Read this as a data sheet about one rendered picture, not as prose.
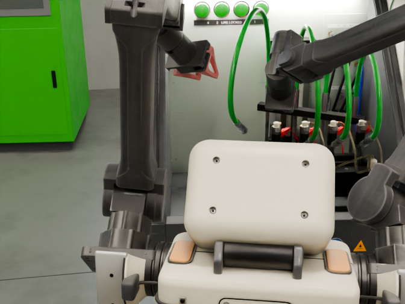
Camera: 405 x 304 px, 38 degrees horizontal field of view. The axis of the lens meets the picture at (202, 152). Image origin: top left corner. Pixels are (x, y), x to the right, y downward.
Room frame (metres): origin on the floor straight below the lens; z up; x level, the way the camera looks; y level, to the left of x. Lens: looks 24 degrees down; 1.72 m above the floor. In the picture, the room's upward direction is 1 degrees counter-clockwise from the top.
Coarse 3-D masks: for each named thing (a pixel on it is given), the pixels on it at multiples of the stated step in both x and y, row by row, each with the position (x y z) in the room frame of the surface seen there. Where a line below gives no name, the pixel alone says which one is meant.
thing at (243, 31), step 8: (256, 8) 1.60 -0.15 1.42; (248, 16) 1.55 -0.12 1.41; (264, 16) 1.68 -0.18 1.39; (248, 24) 1.52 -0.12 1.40; (264, 24) 1.71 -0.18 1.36; (240, 32) 1.50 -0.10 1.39; (240, 40) 1.47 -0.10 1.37; (232, 64) 1.43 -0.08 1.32; (232, 72) 1.42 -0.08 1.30; (232, 80) 1.41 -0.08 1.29; (232, 88) 1.41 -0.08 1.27; (232, 96) 1.40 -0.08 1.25; (232, 104) 1.41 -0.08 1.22; (232, 112) 1.41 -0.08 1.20; (232, 120) 1.43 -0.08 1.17
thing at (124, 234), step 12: (120, 216) 0.83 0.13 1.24; (132, 216) 0.83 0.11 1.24; (144, 216) 0.84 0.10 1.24; (108, 228) 0.83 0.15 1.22; (120, 228) 0.81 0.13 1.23; (132, 228) 0.81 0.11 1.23; (144, 228) 0.82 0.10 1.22; (108, 240) 0.79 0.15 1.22; (120, 240) 0.79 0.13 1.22; (132, 240) 0.79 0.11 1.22; (144, 240) 0.80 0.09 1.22; (84, 252) 0.77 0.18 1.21; (132, 252) 0.77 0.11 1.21; (144, 252) 0.77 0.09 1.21
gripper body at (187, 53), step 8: (184, 40) 1.27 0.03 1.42; (200, 40) 1.31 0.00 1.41; (176, 48) 1.25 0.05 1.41; (184, 48) 1.27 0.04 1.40; (192, 48) 1.28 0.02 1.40; (200, 48) 1.29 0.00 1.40; (208, 48) 1.29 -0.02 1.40; (168, 56) 1.33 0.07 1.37; (176, 56) 1.27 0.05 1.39; (184, 56) 1.27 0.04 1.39; (192, 56) 1.28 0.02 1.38; (200, 56) 1.27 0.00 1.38; (168, 64) 1.31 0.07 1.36; (176, 64) 1.30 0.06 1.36; (184, 64) 1.28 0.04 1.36; (192, 64) 1.27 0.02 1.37; (200, 64) 1.26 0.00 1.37
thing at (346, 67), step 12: (348, 72) 1.46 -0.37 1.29; (324, 84) 1.68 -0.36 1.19; (348, 84) 1.44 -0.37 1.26; (324, 96) 1.67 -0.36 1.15; (348, 96) 1.42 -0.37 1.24; (324, 108) 1.67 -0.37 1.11; (348, 108) 1.41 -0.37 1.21; (348, 120) 1.41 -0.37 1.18; (348, 132) 1.42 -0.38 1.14; (336, 144) 1.49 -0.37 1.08
